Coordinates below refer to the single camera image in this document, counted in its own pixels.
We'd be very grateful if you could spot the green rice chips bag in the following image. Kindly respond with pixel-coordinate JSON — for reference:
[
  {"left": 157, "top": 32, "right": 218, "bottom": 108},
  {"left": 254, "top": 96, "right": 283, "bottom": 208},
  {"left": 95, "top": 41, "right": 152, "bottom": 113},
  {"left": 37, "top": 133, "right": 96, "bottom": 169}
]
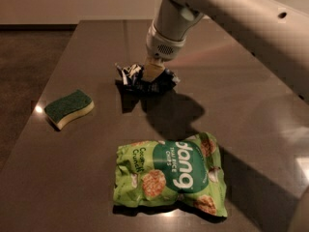
[{"left": 113, "top": 132, "right": 227, "bottom": 218}]

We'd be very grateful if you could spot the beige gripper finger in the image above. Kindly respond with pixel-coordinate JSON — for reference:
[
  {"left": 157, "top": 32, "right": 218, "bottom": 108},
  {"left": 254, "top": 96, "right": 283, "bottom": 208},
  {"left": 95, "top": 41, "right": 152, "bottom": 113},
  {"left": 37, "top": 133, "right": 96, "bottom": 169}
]
[{"left": 142, "top": 57, "right": 165, "bottom": 82}]

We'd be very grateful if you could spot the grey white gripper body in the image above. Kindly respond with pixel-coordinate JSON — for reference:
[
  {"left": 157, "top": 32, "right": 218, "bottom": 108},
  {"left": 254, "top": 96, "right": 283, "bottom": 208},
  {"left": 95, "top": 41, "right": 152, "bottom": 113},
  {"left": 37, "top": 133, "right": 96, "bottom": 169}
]
[{"left": 146, "top": 20, "right": 186, "bottom": 62}]

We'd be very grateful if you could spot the green and yellow sponge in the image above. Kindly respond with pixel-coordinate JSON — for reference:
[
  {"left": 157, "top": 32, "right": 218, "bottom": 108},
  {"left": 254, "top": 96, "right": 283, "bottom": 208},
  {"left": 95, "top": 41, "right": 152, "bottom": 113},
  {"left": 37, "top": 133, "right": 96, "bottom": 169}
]
[{"left": 44, "top": 90, "right": 95, "bottom": 131}]

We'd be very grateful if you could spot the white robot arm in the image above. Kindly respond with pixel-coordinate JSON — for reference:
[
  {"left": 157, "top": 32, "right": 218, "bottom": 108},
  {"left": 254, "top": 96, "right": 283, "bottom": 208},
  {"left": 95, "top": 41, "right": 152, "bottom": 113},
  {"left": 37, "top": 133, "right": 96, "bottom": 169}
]
[{"left": 146, "top": 0, "right": 309, "bottom": 232}]

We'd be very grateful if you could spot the blue chip bag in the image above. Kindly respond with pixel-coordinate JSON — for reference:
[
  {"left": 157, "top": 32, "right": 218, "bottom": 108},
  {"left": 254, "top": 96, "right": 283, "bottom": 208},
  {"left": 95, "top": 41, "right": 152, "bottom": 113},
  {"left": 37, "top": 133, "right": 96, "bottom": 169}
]
[{"left": 115, "top": 63, "right": 182, "bottom": 95}]

